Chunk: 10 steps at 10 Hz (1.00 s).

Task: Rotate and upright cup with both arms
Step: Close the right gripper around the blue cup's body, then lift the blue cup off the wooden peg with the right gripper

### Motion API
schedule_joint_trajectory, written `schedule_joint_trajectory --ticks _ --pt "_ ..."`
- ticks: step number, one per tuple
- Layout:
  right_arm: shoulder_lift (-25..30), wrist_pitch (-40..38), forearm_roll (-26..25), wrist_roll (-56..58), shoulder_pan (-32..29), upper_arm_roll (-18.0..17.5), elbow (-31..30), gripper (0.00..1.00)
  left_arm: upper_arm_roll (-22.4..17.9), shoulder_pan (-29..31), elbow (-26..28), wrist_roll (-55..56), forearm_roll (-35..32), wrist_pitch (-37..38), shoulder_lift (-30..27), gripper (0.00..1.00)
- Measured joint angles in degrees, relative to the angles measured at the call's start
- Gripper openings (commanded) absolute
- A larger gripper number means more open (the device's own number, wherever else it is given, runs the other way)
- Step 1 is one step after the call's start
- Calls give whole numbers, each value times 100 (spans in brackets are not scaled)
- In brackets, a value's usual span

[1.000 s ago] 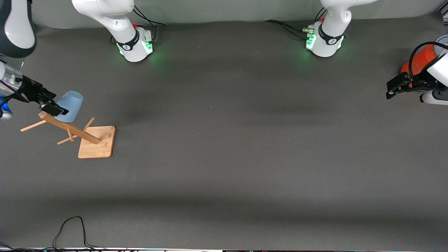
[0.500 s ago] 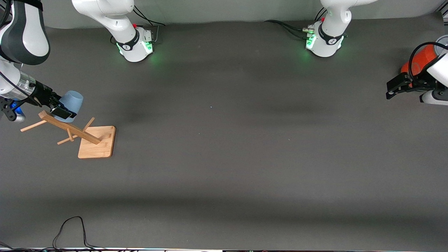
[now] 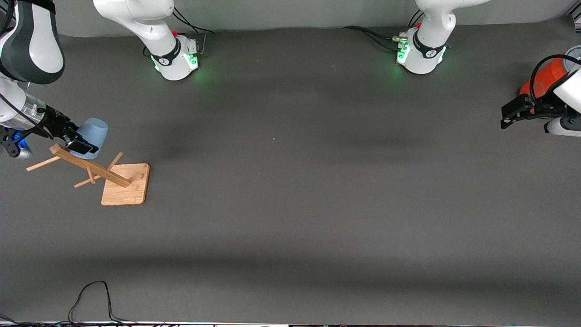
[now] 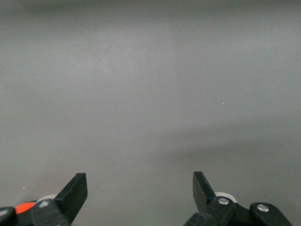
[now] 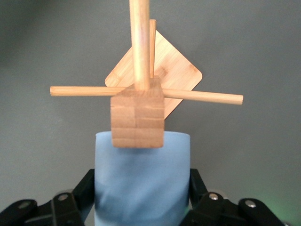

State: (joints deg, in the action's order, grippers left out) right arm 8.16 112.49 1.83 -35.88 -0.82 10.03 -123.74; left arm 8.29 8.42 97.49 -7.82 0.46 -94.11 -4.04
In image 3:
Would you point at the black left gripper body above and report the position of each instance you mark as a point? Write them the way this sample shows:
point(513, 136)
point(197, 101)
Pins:
point(537, 110)

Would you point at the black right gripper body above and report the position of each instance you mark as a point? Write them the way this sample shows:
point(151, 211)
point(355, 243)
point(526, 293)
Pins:
point(56, 123)

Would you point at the light blue cup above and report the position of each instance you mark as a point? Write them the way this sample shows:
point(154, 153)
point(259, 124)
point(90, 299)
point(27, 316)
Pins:
point(93, 131)

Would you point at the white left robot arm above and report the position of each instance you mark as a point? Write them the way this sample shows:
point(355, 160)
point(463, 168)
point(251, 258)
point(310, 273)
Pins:
point(431, 27)

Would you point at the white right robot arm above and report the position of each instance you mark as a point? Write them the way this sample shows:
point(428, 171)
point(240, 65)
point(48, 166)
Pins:
point(152, 27)

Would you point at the wooden cup rack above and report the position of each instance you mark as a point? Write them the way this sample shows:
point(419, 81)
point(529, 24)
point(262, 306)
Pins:
point(125, 184)

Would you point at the orange cylindrical object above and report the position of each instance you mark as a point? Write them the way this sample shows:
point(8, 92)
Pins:
point(547, 77)

